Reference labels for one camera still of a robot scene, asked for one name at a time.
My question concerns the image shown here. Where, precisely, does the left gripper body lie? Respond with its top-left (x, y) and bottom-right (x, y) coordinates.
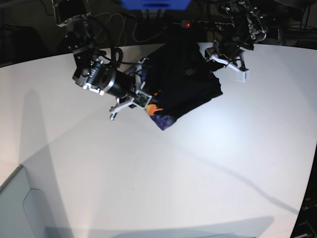
top-left (204, 41), bottom-right (248, 72)

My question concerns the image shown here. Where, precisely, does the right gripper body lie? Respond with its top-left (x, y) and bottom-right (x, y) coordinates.
top-left (108, 58), bottom-right (148, 121)

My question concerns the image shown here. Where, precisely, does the black T-shirt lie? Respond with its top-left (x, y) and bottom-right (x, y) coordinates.
top-left (123, 27), bottom-right (223, 131)

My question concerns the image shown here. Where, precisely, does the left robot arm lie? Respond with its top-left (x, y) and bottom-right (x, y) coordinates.
top-left (205, 0), bottom-right (268, 74)

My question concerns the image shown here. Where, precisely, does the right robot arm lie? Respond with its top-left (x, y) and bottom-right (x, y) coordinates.
top-left (52, 0), bottom-right (152, 120)

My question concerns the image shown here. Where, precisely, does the grey power strip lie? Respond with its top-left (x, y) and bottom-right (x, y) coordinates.
top-left (180, 20), bottom-right (234, 32)

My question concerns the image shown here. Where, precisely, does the blue box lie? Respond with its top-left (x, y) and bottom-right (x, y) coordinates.
top-left (121, 0), bottom-right (191, 10)

